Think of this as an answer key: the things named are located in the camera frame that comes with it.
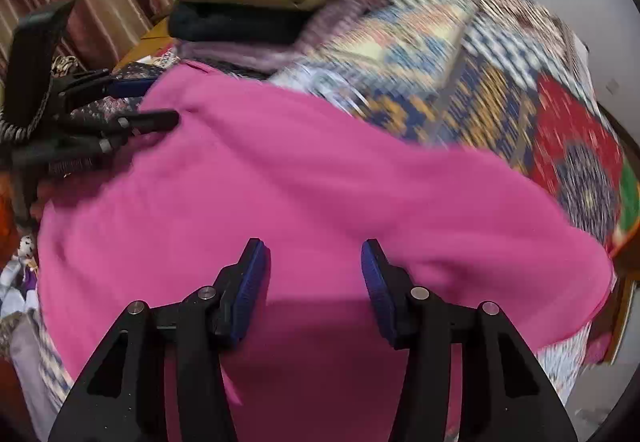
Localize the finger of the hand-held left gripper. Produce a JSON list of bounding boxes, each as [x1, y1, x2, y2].
[[50, 69, 163, 110], [57, 110, 181, 155]]

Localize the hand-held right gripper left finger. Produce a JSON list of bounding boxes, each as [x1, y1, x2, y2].
[[47, 238, 271, 442]]

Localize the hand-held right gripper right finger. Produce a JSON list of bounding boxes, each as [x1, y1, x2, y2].
[[361, 238, 581, 442]]

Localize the pink pants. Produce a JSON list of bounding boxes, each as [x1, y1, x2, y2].
[[37, 62, 617, 442]]

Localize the black folded pants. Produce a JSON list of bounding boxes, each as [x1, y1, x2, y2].
[[167, 0, 315, 45]]

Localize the patterned cloth item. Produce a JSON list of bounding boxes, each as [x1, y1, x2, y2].
[[50, 54, 82, 73]]

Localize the orange floral mat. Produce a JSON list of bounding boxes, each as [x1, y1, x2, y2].
[[112, 16, 174, 72]]

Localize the orange cloth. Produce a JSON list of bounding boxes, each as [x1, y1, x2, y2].
[[0, 172, 32, 227]]

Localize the lilac folded garment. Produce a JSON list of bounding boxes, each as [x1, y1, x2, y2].
[[177, 0, 392, 73]]

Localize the patchwork printed blanket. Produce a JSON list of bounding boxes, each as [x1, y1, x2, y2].
[[42, 0, 640, 423]]

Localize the black coiled cable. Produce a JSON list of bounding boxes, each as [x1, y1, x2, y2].
[[0, 84, 48, 143]]

